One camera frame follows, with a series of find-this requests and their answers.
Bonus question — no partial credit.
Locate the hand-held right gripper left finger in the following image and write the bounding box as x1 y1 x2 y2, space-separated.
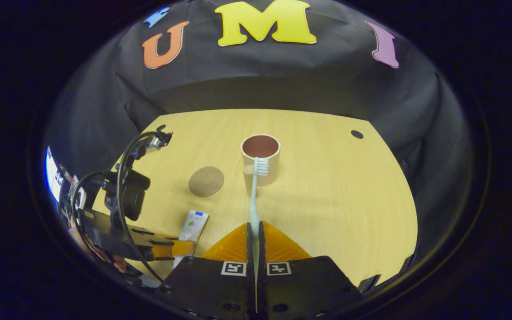
158 222 257 320

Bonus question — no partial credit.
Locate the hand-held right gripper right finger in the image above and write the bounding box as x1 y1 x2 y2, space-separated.
256 221 360 320

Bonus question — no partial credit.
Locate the white toothpaste tube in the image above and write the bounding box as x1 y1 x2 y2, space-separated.
173 210 209 268

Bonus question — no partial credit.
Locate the round brown coaster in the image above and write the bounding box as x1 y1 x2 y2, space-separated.
188 166 225 198

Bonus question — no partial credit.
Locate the pale green toothbrush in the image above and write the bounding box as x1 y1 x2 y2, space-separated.
249 156 270 268

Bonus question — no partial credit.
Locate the beige cup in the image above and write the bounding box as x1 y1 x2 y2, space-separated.
240 134 281 188

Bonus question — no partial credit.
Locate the computer monitor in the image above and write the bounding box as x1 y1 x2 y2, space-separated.
45 147 63 203

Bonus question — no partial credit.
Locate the black backdrop cloth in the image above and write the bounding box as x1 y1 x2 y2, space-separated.
43 0 476 285

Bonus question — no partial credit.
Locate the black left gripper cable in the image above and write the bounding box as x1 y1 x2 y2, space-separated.
70 130 168 284

